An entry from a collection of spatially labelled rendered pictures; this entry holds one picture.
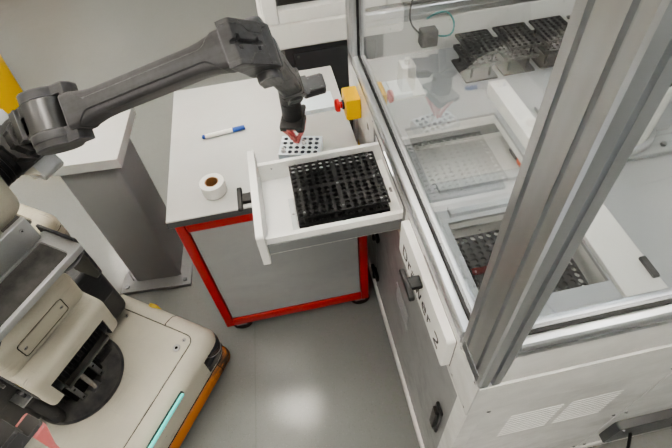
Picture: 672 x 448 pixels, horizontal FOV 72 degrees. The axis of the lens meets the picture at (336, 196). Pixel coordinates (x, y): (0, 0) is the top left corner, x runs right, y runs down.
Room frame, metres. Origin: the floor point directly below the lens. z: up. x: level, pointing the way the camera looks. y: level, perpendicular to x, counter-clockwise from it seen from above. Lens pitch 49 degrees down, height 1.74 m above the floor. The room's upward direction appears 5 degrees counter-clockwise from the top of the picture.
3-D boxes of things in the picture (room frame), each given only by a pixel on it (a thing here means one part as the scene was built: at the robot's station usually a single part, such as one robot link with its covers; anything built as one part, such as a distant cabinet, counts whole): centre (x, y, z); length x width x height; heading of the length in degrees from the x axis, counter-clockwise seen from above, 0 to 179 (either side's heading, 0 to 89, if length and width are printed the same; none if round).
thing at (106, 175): (1.23, 0.82, 0.38); 0.30 x 0.30 x 0.76; 3
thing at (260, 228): (0.75, 0.19, 0.87); 0.29 x 0.02 x 0.11; 7
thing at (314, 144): (1.04, 0.09, 0.78); 0.12 x 0.08 x 0.04; 82
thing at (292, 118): (1.05, 0.10, 0.92); 0.10 x 0.07 x 0.07; 173
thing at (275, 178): (0.78, -0.02, 0.86); 0.40 x 0.26 x 0.06; 97
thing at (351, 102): (1.12, -0.07, 0.88); 0.07 x 0.05 x 0.07; 7
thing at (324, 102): (1.28, 0.04, 0.77); 0.13 x 0.09 x 0.02; 98
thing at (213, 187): (0.92, 0.35, 0.78); 0.07 x 0.07 x 0.04
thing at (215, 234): (1.16, 0.22, 0.38); 0.62 x 0.58 x 0.76; 7
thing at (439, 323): (0.48, -0.16, 0.87); 0.29 x 0.02 x 0.11; 7
